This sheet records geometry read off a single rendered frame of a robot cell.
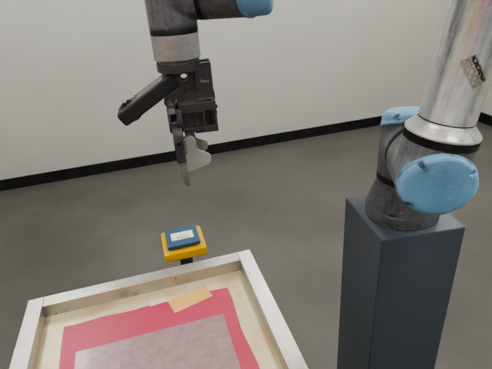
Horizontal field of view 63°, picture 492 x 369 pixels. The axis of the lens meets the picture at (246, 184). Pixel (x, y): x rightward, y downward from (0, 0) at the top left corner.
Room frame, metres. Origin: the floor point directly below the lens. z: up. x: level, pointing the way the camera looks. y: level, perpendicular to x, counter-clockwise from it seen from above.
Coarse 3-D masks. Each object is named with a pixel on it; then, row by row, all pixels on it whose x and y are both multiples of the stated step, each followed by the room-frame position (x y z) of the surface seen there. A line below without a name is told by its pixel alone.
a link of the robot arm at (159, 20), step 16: (144, 0) 0.66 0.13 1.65; (160, 0) 0.63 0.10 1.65; (176, 0) 0.63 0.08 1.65; (192, 0) 0.63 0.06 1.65; (160, 16) 0.63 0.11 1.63; (176, 16) 0.63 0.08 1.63; (192, 16) 0.64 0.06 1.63; (160, 32) 0.64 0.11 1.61; (176, 32) 0.63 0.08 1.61; (192, 32) 0.65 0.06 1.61
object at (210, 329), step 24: (168, 312) 0.74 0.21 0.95; (192, 312) 0.73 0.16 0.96; (216, 312) 0.72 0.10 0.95; (168, 336) 0.66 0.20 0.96; (192, 336) 0.66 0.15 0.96; (216, 336) 0.65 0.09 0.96; (240, 336) 0.64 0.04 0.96; (168, 360) 0.59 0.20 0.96; (192, 360) 0.59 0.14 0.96; (216, 360) 0.59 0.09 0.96; (240, 360) 0.58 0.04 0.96
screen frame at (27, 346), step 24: (192, 264) 0.87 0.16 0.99; (216, 264) 0.86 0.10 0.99; (240, 264) 0.88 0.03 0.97; (96, 288) 0.80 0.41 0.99; (120, 288) 0.80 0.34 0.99; (144, 288) 0.81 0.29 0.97; (264, 288) 0.75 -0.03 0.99; (48, 312) 0.75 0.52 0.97; (264, 312) 0.68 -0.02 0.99; (24, 336) 0.66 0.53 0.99; (288, 336) 0.60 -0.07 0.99; (24, 360) 0.59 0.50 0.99; (288, 360) 0.54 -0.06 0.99
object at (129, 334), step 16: (96, 320) 0.73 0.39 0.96; (112, 320) 0.72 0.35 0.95; (128, 320) 0.72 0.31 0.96; (144, 320) 0.72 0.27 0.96; (64, 336) 0.69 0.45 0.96; (80, 336) 0.68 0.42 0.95; (96, 336) 0.68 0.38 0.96; (112, 336) 0.67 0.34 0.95; (128, 336) 0.67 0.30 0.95; (144, 336) 0.67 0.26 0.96; (64, 352) 0.64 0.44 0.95; (80, 352) 0.63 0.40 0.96; (96, 352) 0.63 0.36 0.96; (112, 352) 0.63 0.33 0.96; (128, 352) 0.62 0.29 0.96; (144, 352) 0.62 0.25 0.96; (64, 368) 0.59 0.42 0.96; (80, 368) 0.59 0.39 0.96; (96, 368) 0.59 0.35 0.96; (112, 368) 0.59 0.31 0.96; (128, 368) 0.58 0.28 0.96; (144, 368) 0.58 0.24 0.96
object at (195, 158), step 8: (184, 136) 0.65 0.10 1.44; (192, 136) 0.64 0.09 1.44; (192, 144) 0.64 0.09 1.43; (192, 152) 0.64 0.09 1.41; (200, 152) 0.64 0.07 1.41; (208, 152) 0.64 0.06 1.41; (192, 160) 0.64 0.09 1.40; (200, 160) 0.64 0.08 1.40; (208, 160) 0.64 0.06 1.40; (184, 168) 0.63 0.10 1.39; (192, 168) 0.63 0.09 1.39; (184, 176) 0.63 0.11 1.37
